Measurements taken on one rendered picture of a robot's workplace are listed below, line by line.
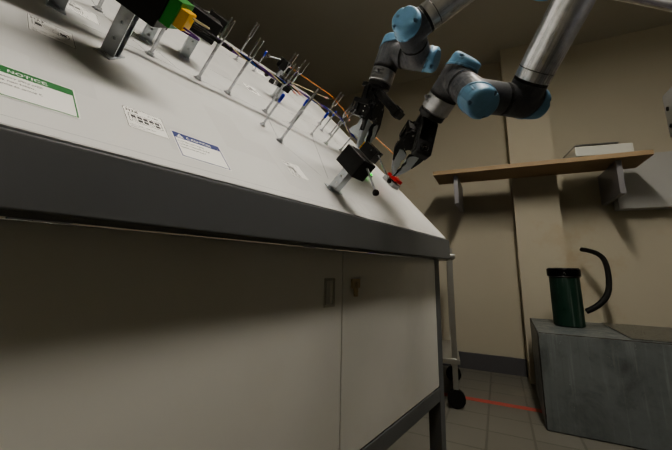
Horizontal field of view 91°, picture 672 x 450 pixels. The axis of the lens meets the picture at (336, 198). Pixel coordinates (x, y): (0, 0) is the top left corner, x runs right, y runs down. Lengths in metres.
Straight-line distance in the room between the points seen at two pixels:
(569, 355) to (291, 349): 1.74
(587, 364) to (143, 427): 1.99
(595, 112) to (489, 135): 0.77
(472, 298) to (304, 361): 2.54
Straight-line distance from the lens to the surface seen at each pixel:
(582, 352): 2.17
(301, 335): 0.62
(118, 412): 0.46
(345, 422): 0.77
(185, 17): 0.58
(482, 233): 3.08
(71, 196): 0.37
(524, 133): 3.10
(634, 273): 3.18
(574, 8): 0.86
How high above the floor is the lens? 0.76
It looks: 12 degrees up
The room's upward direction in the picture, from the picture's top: 1 degrees clockwise
